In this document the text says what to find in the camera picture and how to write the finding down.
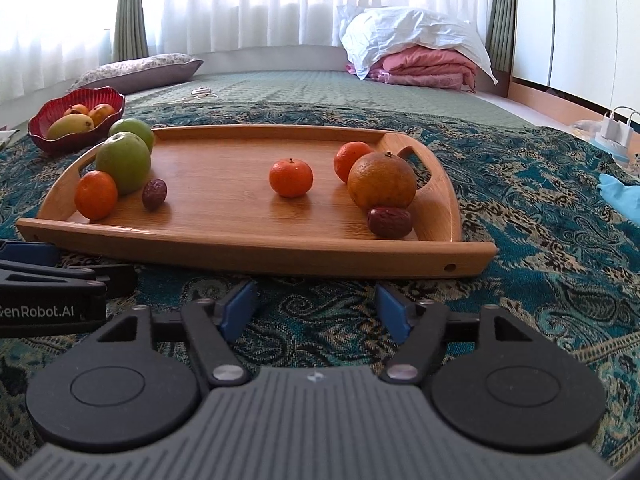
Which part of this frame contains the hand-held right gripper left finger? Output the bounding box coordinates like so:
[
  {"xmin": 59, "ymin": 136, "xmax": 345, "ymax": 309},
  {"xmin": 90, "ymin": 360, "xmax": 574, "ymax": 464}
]
[{"xmin": 95, "ymin": 280, "xmax": 259, "ymax": 388}]

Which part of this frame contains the green apple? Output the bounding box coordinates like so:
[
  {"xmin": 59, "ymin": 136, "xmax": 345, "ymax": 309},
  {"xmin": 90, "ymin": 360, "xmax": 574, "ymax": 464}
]
[
  {"xmin": 109, "ymin": 118, "xmax": 155, "ymax": 154},
  {"xmin": 96, "ymin": 132, "xmax": 152, "ymax": 196}
]

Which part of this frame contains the yellow mango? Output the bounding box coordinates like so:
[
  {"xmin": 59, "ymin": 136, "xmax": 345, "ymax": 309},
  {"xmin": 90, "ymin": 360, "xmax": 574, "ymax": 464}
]
[{"xmin": 46, "ymin": 113, "xmax": 95, "ymax": 141}]

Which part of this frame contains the pale blue power strip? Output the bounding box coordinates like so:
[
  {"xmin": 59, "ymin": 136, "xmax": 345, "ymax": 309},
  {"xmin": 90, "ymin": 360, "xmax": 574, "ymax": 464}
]
[{"xmin": 594, "ymin": 132, "xmax": 632, "ymax": 162}]

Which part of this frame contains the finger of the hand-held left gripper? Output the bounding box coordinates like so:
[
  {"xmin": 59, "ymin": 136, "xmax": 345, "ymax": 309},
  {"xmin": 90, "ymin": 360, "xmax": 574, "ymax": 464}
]
[
  {"xmin": 0, "ymin": 261, "xmax": 139, "ymax": 302},
  {"xmin": 0, "ymin": 240, "xmax": 59, "ymax": 266}
]

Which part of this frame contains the light blue cloth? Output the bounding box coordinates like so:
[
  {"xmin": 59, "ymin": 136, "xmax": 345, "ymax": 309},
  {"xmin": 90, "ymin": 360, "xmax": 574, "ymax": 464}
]
[{"xmin": 597, "ymin": 172, "xmax": 640, "ymax": 226}]

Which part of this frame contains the white power adapter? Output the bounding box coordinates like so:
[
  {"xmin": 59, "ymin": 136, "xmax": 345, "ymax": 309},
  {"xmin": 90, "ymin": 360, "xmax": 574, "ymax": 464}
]
[{"xmin": 601, "ymin": 106, "xmax": 640, "ymax": 145}]

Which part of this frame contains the small mandarin orange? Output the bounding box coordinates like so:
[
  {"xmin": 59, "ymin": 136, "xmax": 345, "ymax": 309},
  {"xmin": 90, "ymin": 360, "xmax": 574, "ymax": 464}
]
[
  {"xmin": 333, "ymin": 141, "xmax": 376, "ymax": 184},
  {"xmin": 269, "ymin": 158, "xmax": 314, "ymax": 198},
  {"xmin": 75, "ymin": 170, "xmax": 119, "ymax": 221}
]

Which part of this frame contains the white wardrobe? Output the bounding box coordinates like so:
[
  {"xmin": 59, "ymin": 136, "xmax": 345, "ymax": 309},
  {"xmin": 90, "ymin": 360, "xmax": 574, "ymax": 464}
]
[{"xmin": 509, "ymin": 0, "xmax": 640, "ymax": 128}]

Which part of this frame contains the floral pillow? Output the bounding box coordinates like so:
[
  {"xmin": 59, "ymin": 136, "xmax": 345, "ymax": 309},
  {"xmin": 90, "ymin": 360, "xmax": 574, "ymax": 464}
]
[{"xmin": 67, "ymin": 54, "xmax": 205, "ymax": 95}]

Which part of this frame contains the wooden tray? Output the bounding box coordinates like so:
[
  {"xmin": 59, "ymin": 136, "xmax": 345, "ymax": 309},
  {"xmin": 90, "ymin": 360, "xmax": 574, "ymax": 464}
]
[{"xmin": 16, "ymin": 124, "xmax": 497, "ymax": 278}]

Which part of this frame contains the white duvet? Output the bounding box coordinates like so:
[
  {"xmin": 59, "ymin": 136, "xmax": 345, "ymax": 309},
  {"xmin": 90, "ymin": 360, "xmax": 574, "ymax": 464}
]
[{"xmin": 337, "ymin": 5, "xmax": 499, "ymax": 86}]

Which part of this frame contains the red date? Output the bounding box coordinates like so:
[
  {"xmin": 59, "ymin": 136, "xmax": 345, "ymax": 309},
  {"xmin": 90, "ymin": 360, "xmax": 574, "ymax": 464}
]
[
  {"xmin": 142, "ymin": 178, "xmax": 168, "ymax": 212},
  {"xmin": 367, "ymin": 206, "xmax": 413, "ymax": 240}
]

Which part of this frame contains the pink folded blanket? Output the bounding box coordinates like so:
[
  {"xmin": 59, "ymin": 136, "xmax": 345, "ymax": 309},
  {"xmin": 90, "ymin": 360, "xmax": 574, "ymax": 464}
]
[{"xmin": 345, "ymin": 45, "xmax": 478, "ymax": 93}]

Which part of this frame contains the red ribbed bowl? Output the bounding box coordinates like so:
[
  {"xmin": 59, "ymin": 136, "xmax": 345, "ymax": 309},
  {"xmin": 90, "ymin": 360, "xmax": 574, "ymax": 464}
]
[{"xmin": 27, "ymin": 86, "xmax": 126, "ymax": 155}]

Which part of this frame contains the large orange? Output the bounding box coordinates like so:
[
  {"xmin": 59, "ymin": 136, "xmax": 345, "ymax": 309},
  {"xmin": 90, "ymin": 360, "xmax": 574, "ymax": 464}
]
[{"xmin": 347, "ymin": 151, "xmax": 417, "ymax": 209}]

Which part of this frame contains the green curtain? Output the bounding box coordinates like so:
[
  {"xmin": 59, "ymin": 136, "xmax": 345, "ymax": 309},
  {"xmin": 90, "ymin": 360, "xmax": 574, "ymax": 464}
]
[
  {"xmin": 111, "ymin": 0, "xmax": 150, "ymax": 62},
  {"xmin": 485, "ymin": 0, "xmax": 517, "ymax": 86}
]

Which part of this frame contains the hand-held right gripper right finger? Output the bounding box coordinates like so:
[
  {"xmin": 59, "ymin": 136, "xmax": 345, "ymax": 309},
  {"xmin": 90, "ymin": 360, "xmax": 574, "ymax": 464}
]
[{"xmin": 375, "ymin": 282, "xmax": 533, "ymax": 387}]

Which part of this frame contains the green quilted mat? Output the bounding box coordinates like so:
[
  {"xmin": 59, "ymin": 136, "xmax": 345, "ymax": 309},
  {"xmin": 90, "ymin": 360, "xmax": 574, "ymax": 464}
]
[{"xmin": 120, "ymin": 69, "xmax": 531, "ymax": 128}]

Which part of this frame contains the teal paisley blanket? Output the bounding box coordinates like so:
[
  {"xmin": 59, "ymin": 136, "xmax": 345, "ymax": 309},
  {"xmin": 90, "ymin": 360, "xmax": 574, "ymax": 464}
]
[{"xmin": 0, "ymin": 100, "xmax": 640, "ymax": 466}]

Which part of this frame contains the reddish orange persimmon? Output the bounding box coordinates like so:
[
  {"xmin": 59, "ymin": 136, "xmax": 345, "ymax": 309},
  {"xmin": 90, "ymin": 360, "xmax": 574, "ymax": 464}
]
[{"xmin": 88, "ymin": 103, "xmax": 116, "ymax": 126}]

